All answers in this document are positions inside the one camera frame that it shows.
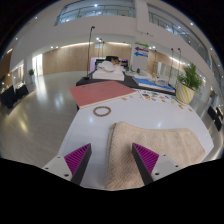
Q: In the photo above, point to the purple arrow sign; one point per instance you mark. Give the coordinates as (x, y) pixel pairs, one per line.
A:
(142, 49)

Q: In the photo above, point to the blue flat model board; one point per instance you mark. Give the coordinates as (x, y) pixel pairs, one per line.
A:
(150, 83)

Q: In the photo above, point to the black light stand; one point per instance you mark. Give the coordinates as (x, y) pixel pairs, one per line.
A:
(86, 78)

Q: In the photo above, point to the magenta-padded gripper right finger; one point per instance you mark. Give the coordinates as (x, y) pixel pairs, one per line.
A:
(146, 159)

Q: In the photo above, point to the green arrow sign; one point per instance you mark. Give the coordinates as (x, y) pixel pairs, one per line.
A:
(141, 44)

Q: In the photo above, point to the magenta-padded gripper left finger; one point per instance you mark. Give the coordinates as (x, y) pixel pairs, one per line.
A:
(77, 160)

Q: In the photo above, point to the blue arrow sign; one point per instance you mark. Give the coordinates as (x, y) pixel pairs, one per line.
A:
(141, 54)

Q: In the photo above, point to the black chairs group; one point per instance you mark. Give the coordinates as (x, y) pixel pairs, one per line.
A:
(8, 96)
(213, 113)

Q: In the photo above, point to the pink flat board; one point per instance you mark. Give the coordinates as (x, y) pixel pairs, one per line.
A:
(100, 91)

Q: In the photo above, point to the small potted plant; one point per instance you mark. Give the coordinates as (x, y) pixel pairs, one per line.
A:
(31, 72)

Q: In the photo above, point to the beige towel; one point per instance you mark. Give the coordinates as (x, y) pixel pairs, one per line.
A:
(173, 143)

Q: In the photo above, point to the plant in striped pot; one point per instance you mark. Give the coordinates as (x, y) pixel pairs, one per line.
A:
(185, 93)

